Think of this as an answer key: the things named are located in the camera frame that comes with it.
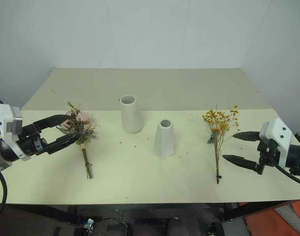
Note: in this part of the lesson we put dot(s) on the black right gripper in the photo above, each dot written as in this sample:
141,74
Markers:
266,151

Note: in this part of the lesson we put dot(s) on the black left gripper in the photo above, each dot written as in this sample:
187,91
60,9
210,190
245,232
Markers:
29,141

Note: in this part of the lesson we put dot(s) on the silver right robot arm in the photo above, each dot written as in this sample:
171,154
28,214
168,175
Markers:
298,157

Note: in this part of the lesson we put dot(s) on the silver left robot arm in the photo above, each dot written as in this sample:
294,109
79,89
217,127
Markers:
3,150

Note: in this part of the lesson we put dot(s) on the wide white ceramic vase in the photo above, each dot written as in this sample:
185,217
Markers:
131,118

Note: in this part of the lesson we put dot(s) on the tapered white ceramic vase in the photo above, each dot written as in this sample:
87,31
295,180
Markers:
164,142

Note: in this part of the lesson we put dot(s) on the yellow dried flower bouquet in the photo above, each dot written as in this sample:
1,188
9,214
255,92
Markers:
217,155

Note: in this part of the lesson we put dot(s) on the pink dried flower bouquet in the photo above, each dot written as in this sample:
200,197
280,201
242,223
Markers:
85,157

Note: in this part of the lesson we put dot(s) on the orange floor mat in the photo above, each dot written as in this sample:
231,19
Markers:
267,223

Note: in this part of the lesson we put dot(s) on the silver caster wheel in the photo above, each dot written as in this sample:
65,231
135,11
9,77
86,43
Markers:
89,224
214,228

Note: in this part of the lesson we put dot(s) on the dark rounded shape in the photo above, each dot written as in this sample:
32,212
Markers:
174,227

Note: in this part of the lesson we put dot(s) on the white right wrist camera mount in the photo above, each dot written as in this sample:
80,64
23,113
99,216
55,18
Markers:
280,134

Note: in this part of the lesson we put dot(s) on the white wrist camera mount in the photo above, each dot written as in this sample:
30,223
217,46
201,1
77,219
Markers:
8,115
280,134

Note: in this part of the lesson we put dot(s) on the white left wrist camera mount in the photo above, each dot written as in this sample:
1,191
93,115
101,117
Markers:
8,115

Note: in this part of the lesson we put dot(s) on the black metal table frame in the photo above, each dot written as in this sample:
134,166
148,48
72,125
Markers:
149,206

